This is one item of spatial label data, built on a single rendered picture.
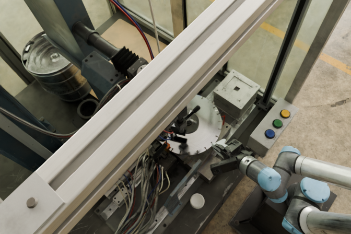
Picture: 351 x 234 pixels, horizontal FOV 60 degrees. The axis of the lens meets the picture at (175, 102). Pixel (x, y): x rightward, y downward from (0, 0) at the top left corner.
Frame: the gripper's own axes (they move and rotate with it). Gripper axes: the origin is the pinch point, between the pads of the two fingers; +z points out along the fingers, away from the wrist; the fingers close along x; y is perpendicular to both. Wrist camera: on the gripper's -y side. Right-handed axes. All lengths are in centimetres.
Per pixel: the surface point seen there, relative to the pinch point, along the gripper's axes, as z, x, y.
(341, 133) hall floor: 31, -98, 115
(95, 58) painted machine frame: -2, 61, -25
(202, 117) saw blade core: 16.3, 4.5, 7.6
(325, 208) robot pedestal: -27, -49, 28
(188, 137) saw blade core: 13.3, 2.2, -4.3
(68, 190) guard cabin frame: -77, 73, -42
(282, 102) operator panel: 4.4, -9.2, 46.5
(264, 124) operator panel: 2.0, -11.1, 30.7
